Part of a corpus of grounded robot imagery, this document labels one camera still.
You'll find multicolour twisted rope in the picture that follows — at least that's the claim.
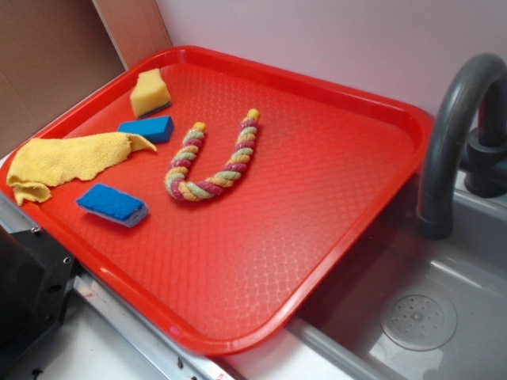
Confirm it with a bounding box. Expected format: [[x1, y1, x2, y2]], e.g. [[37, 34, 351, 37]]
[[164, 108, 262, 203]]

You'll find silver metal rail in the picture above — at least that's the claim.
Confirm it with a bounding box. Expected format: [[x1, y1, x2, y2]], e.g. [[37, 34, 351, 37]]
[[1, 196, 240, 379]]

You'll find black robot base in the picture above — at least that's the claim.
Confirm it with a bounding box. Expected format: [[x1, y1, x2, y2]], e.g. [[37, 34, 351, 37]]
[[1, 229, 75, 368]]

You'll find yellow cloth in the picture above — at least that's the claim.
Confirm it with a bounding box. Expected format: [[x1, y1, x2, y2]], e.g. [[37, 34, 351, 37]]
[[6, 132, 157, 206]]

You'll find brown cardboard panel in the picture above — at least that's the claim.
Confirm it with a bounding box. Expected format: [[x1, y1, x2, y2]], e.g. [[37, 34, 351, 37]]
[[1, 1, 172, 156]]

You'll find blue rectangular block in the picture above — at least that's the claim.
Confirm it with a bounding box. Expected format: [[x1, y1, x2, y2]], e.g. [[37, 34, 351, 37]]
[[118, 116, 174, 143]]

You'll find grey plastic sink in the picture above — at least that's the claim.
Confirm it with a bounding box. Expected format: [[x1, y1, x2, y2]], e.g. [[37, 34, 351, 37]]
[[288, 177, 506, 379]]

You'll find round sink drain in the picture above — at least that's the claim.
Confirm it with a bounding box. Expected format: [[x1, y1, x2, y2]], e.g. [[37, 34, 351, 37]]
[[379, 291, 458, 352]]

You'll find blue scrub sponge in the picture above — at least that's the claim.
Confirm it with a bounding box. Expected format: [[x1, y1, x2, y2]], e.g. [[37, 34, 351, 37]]
[[76, 184, 149, 227]]

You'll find red plastic tray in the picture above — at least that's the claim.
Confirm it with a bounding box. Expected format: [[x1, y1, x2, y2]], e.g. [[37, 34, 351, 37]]
[[22, 47, 433, 356]]

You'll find grey curved faucet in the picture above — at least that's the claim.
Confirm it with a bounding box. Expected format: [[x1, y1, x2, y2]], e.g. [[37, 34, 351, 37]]
[[417, 53, 506, 240]]

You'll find yellow sponge with dark base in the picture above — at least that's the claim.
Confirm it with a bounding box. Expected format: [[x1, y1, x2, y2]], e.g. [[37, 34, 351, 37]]
[[130, 68, 172, 118]]

